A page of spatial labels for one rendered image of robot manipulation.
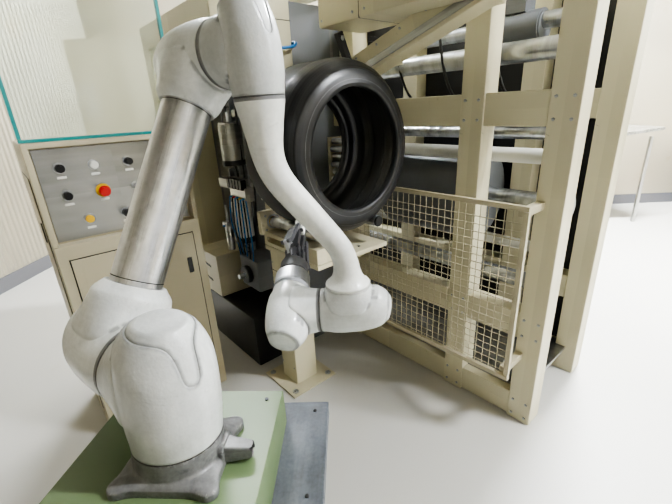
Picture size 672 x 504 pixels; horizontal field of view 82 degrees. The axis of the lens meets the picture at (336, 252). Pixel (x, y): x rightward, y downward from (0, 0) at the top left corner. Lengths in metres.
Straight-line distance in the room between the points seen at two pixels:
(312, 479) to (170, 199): 0.62
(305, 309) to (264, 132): 0.38
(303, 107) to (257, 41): 0.49
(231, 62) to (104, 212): 1.13
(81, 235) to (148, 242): 0.98
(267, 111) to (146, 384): 0.50
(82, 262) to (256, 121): 1.15
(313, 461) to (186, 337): 0.40
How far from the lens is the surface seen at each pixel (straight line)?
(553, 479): 1.85
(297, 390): 2.05
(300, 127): 1.22
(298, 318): 0.86
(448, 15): 1.54
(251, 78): 0.77
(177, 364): 0.65
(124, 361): 0.67
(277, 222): 1.58
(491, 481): 1.77
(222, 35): 0.80
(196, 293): 1.94
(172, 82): 0.87
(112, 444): 0.92
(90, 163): 1.75
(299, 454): 0.92
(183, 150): 0.84
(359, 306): 0.85
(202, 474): 0.76
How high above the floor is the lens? 1.33
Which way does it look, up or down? 21 degrees down
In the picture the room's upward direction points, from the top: 3 degrees counter-clockwise
